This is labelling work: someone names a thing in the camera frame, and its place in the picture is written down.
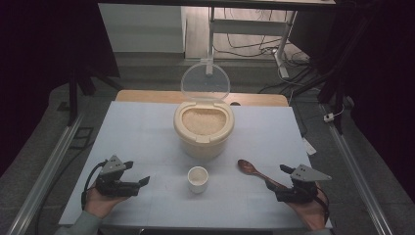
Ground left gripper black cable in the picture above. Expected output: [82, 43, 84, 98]
[80, 159, 109, 211]

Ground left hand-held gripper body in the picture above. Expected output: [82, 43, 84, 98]
[95, 155, 142, 198]

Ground beige rice container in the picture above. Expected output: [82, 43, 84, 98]
[172, 100, 236, 161]

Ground wooden table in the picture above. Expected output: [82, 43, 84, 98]
[115, 89, 290, 108]

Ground person's right hand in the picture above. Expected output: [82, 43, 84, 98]
[285, 185, 330, 231]

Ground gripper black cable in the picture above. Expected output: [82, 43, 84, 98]
[80, 159, 109, 211]
[314, 185, 331, 224]

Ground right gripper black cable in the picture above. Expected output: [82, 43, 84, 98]
[314, 185, 331, 224]

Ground white table cover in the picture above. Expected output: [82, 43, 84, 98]
[58, 100, 334, 230]

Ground black stand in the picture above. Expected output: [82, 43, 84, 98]
[57, 65, 124, 127]

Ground aluminium frame rail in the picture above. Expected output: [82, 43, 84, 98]
[318, 103, 394, 235]
[6, 112, 86, 235]

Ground white cabinet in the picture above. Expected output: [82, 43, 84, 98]
[98, 3, 187, 54]

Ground rice in beige container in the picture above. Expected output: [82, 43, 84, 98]
[181, 108, 227, 137]

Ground white paper tag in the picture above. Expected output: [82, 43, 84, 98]
[301, 137, 318, 157]

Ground white cup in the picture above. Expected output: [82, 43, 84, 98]
[187, 165, 209, 195]

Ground black floor cables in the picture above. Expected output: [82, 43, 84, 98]
[213, 8, 322, 96]

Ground white desk frame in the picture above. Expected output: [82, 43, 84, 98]
[205, 7, 299, 79]

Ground clear container lid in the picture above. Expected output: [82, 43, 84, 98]
[180, 62, 232, 102]

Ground person's left hand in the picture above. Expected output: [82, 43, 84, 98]
[84, 186, 132, 220]

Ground brown wooden spoon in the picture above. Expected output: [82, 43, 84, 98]
[237, 159, 289, 191]

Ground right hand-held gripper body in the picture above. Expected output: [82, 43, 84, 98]
[275, 164, 333, 204]

